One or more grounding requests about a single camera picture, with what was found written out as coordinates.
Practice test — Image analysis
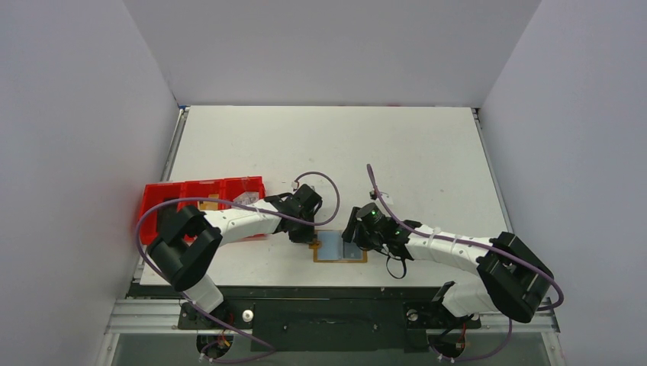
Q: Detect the black looped cable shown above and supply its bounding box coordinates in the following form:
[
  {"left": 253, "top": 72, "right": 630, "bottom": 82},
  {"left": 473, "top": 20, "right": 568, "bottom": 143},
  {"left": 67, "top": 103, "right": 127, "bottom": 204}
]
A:
[{"left": 385, "top": 252, "right": 408, "bottom": 281}]

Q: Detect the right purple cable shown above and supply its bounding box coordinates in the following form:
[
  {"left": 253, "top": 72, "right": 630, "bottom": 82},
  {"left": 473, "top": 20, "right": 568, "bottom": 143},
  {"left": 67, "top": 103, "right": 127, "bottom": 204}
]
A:
[{"left": 366, "top": 163, "right": 565, "bottom": 312}]

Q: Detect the silver card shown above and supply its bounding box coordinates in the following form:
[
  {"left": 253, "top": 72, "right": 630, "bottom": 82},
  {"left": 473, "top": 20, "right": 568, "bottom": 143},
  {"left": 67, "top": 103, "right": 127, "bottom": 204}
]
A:
[{"left": 233, "top": 191, "right": 261, "bottom": 206}]

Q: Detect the dark grey credit card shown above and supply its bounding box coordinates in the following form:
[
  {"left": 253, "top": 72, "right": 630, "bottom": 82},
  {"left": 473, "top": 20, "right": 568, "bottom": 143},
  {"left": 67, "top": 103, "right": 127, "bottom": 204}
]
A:
[{"left": 342, "top": 242, "right": 363, "bottom": 261}]

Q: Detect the yellow leather card holder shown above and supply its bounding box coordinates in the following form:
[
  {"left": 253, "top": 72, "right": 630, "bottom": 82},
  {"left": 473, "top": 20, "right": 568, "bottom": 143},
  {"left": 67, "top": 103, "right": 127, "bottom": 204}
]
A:
[{"left": 308, "top": 230, "right": 368, "bottom": 264}]

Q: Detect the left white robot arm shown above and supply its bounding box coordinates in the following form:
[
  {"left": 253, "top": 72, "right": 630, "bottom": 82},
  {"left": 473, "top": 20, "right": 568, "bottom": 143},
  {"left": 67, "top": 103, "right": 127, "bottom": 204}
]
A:
[{"left": 146, "top": 185, "right": 323, "bottom": 328}]

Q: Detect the gold black card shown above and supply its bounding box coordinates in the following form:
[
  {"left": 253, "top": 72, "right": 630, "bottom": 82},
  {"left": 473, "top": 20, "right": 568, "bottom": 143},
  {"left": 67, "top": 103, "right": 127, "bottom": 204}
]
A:
[{"left": 198, "top": 194, "right": 220, "bottom": 211}]

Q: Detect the red plastic tray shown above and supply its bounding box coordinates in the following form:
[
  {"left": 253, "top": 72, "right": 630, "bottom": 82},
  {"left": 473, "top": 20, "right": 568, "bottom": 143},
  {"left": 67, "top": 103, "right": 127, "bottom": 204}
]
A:
[{"left": 140, "top": 176, "right": 266, "bottom": 246}]

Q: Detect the purple cable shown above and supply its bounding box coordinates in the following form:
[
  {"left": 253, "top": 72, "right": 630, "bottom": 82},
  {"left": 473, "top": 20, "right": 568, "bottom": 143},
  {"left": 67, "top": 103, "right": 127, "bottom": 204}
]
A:
[
  {"left": 134, "top": 172, "right": 342, "bottom": 324},
  {"left": 366, "top": 163, "right": 565, "bottom": 312}
]

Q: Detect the aluminium rail frame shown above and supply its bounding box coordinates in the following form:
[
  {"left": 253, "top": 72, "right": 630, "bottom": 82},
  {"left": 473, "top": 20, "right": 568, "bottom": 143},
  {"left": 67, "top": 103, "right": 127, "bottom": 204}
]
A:
[{"left": 105, "top": 299, "right": 560, "bottom": 334}]

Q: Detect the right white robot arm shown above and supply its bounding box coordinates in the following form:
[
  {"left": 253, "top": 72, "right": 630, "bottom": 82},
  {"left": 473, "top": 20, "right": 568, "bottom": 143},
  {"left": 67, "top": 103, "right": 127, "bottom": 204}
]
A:
[{"left": 342, "top": 203, "right": 554, "bottom": 326}]

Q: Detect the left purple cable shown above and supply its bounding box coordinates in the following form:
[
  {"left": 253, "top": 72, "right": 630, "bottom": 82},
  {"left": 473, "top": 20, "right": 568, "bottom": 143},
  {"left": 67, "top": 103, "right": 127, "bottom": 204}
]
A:
[{"left": 134, "top": 172, "right": 342, "bottom": 324}]

